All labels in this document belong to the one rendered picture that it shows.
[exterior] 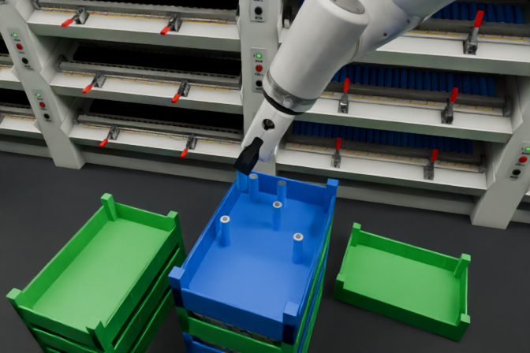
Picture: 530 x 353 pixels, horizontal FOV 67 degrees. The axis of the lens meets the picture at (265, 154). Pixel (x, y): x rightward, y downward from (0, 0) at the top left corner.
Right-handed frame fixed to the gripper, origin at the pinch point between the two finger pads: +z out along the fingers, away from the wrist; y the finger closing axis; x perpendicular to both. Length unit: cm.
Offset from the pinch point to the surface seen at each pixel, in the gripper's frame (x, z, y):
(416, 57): -21, -14, 45
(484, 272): -70, 20, 31
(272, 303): -15.6, 9.4, -16.0
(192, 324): -6.4, 18.7, -21.4
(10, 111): 78, 69, 32
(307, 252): -18.0, 8.3, -4.2
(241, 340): -14.3, 14.7, -21.4
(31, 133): 68, 70, 29
